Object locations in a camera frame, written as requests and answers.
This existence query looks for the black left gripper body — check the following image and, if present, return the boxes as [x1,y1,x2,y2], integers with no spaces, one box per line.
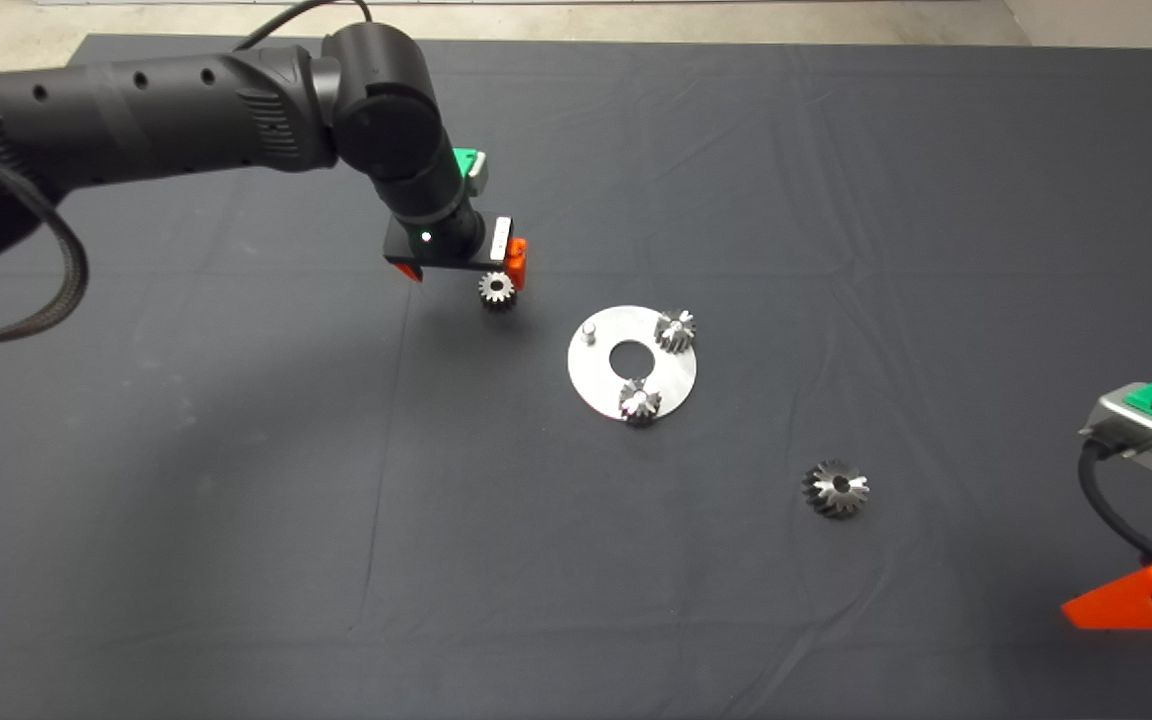
[383,213,516,274]

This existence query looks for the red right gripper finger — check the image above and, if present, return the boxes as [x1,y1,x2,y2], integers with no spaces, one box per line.
[1061,563,1152,632]

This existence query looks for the small steel gear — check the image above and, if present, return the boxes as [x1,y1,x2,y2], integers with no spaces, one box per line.
[654,308,698,355]
[478,270,519,312]
[618,377,664,428]

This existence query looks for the large steel gear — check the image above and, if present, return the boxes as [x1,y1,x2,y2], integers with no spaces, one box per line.
[801,459,872,520]

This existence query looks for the round steel plate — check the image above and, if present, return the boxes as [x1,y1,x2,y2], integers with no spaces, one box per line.
[567,303,699,423]

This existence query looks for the dark grey table cloth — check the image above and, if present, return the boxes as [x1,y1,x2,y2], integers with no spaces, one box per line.
[0,33,1152,720]

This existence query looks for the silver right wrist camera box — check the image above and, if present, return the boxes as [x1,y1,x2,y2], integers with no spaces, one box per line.
[1079,384,1152,476]

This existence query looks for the thin black right camera cable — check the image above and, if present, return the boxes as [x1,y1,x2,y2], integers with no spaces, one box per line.
[1078,440,1152,593]

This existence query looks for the thick braided left arm cable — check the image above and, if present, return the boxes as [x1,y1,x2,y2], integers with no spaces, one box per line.
[0,140,90,348]

